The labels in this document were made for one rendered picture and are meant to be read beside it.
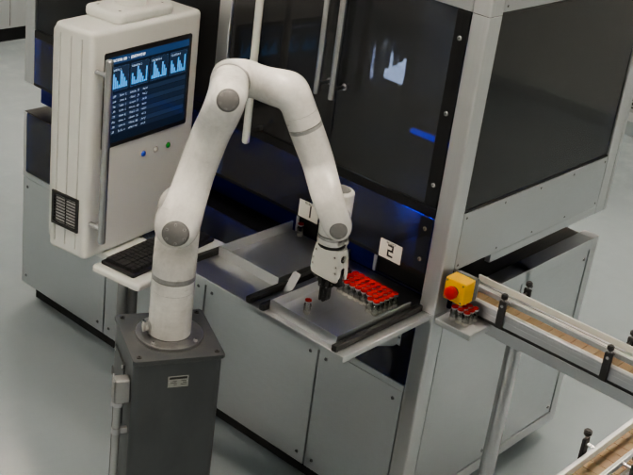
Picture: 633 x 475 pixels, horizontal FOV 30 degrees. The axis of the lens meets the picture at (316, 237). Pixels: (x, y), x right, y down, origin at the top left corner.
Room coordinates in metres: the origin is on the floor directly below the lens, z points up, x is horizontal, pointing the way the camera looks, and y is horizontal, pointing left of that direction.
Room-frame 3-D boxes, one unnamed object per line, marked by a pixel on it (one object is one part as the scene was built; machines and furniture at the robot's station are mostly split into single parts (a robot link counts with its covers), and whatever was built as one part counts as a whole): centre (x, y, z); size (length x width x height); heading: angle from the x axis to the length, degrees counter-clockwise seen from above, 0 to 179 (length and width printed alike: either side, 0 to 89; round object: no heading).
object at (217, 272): (3.23, 0.00, 0.87); 0.70 x 0.48 x 0.02; 51
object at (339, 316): (3.08, -0.10, 0.90); 0.34 x 0.26 x 0.04; 141
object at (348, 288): (3.15, -0.15, 0.90); 0.18 x 0.02 x 0.05; 51
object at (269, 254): (3.39, 0.09, 0.90); 0.34 x 0.26 x 0.04; 141
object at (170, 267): (2.88, 0.38, 1.16); 0.19 x 0.12 x 0.24; 5
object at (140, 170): (3.58, 0.67, 1.19); 0.50 x 0.19 x 0.78; 148
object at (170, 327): (2.85, 0.37, 0.95); 0.19 x 0.19 x 0.18
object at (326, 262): (2.89, -0.04, 1.14); 0.10 x 0.08 x 0.11; 51
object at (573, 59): (3.51, -0.68, 1.50); 0.85 x 0.01 x 0.59; 141
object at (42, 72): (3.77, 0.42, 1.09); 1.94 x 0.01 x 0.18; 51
